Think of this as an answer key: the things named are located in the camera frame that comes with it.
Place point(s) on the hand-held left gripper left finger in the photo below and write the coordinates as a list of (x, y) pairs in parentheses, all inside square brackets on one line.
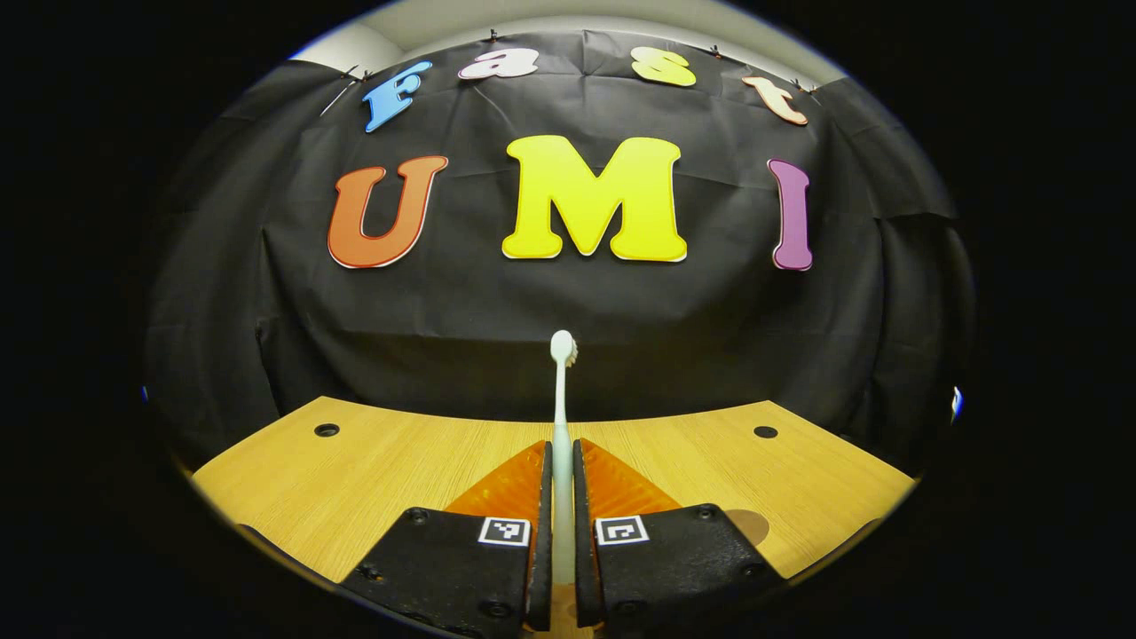
[(540, 577)]

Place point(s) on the wooden desktop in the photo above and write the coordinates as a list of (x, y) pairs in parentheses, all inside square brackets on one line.
[(373, 479)]

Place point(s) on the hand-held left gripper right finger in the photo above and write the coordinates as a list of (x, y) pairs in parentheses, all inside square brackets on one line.
[(583, 577)]

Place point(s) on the black backdrop cloth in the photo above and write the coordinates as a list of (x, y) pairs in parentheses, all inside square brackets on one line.
[(568, 302)]

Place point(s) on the round brown coaster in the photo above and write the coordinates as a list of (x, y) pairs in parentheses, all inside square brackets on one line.
[(753, 525)]

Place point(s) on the white toothbrush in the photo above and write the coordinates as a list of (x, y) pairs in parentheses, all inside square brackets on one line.
[(562, 417)]

